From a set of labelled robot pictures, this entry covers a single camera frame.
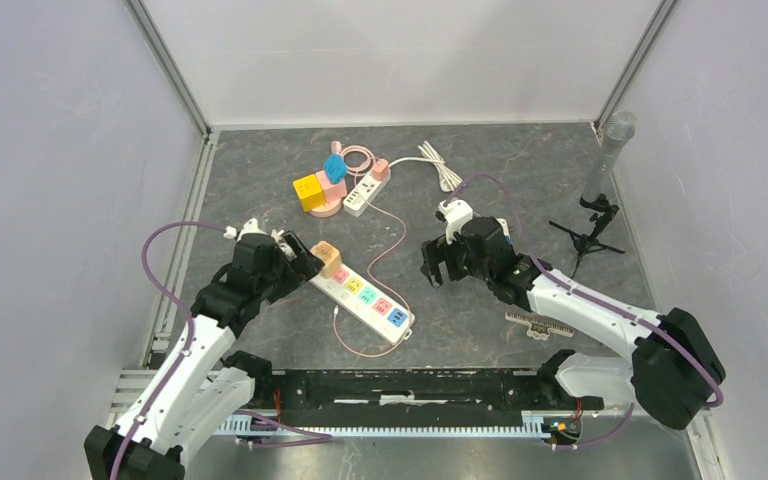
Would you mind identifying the grey microphone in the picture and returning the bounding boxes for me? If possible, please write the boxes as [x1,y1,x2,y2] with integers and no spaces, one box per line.
[580,111,638,204]

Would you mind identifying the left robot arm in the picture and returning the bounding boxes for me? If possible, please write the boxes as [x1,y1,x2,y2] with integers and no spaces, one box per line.
[84,221,324,479]

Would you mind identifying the white comb-like part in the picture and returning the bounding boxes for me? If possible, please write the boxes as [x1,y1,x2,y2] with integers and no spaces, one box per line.
[504,312,575,341]

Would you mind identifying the tan cube adapter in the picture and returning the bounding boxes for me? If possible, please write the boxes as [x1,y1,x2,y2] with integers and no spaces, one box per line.
[310,240,342,278]

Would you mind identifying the white square plug adapter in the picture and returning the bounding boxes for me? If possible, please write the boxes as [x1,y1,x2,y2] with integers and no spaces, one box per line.
[496,217,511,242]

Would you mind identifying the light blue plug adapter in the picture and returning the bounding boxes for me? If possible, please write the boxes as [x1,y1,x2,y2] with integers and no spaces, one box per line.
[323,153,348,184]

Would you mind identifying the white cable duct strip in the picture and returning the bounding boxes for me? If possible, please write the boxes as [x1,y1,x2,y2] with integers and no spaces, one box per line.
[214,413,580,440]

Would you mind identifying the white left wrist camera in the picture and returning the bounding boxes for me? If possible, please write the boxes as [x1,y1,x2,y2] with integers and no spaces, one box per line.
[222,218,272,241]

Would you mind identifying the yellow cube adapter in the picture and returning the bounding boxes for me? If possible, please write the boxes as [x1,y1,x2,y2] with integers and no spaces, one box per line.
[292,174,326,212]

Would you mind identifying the large white power strip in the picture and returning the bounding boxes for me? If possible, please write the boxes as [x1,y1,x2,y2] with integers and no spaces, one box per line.
[310,264,415,345]

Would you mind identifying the black microphone tripod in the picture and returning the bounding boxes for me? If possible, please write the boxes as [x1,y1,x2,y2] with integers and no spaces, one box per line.
[549,193,626,278]

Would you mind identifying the white coiled power cord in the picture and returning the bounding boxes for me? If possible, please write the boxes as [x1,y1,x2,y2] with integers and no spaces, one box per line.
[387,140,467,194]

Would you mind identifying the small white power strip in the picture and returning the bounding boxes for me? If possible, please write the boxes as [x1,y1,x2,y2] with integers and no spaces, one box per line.
[342,167,391,217]

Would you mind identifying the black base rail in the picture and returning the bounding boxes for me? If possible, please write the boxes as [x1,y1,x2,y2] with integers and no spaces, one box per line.
[248,368,604,428]

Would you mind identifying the salmon plug on strip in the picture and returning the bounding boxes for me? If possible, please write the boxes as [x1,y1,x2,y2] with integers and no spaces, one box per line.
[371,158,390,182]

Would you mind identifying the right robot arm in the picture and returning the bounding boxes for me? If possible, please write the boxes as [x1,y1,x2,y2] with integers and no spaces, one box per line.
[420,217,726,430]

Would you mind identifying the pink round socket stack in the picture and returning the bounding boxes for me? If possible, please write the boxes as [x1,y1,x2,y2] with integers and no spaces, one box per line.
[309,170,348,218]

